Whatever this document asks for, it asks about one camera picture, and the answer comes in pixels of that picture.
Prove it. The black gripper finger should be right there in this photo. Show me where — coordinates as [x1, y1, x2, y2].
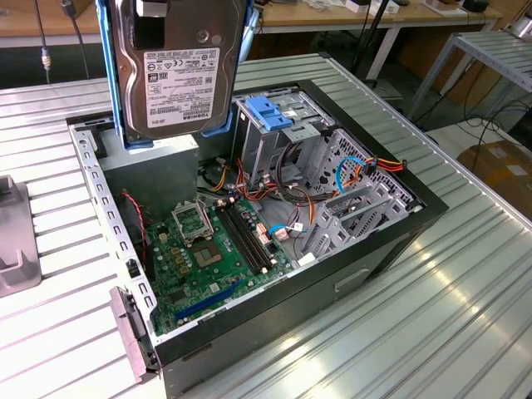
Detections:
[133, 0, 167, 49]

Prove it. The hard disk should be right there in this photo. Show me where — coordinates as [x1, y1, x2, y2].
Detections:
[94, 0, 259, 149]

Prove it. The metal disk bay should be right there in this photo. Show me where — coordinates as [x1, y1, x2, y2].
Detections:
[298, 127, 421, 267]

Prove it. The blue plastic cage latch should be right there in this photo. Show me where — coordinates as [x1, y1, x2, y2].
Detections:
[244, 96, 294, 131]

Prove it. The grey power supply unit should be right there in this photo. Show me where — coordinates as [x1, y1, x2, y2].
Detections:
[97, 124, 201, 221]

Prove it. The metal optical drive cage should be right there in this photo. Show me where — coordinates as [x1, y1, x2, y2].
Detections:
[231, 91, 336, 188]

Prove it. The wooden desk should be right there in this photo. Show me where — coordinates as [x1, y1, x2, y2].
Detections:
[0, 0, 505, 81]

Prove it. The metal socket cover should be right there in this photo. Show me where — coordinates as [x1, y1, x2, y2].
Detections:
[171, 199, 215, 245]

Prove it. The black RAM slot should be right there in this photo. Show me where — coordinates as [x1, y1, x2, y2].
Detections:
[220, 199, 273, 270]
[214, 200, 268, 274]
[232, 195, 283, 262]
[226, 197, 278, 266]

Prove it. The CPU socket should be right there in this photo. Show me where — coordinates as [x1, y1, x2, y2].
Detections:
[189, 237, 229, 271]

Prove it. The black tripod stand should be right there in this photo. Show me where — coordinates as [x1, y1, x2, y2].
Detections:
[351, 0, 394, 82]

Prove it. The grey parts rack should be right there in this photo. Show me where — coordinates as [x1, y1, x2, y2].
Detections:
[0, 174, 45, 298]

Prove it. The green motherboard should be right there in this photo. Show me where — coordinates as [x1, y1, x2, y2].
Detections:
[145, 199, 296, 336]

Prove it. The blue expansion slot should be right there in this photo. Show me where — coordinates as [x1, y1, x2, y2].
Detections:
[174, 278, 244, 321]

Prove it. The grey plastic bezel strip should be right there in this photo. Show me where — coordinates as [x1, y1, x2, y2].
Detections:
[108, 285, 162, 384]

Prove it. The black open PC case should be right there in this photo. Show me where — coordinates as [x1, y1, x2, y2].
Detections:
[65, 78, 450, 399]

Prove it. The metal slat side table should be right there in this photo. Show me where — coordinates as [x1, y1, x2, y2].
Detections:
[409, 31, 532, 121]

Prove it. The silver metal cylinder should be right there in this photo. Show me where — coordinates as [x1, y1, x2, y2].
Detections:
[509, 12, 532, 41]

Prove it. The brown cardboard box with labels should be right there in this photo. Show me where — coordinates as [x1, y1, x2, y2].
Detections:
[456, 139, 532, 209]

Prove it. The black cable with metal plug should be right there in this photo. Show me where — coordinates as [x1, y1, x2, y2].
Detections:
[32, 0, 53, 85]

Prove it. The yellow black wire bundle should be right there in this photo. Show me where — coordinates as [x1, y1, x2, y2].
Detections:
[207, 161, 234, 193]

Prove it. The red orange wire bundle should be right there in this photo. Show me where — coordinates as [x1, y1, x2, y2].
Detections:
[234, 157, 292, 205]

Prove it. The red black fan wire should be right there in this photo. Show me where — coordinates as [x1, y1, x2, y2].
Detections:
[120, 189, 149, 267]

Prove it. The black wire loop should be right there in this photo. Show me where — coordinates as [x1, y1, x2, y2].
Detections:
[276, 141, 319, 228]

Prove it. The blue wire with pink plug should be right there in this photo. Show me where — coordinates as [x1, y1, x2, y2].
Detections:
[268, 223, 308, 241]

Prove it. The blue SATA wire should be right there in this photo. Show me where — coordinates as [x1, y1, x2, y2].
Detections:
[334, 155, 369, 196]

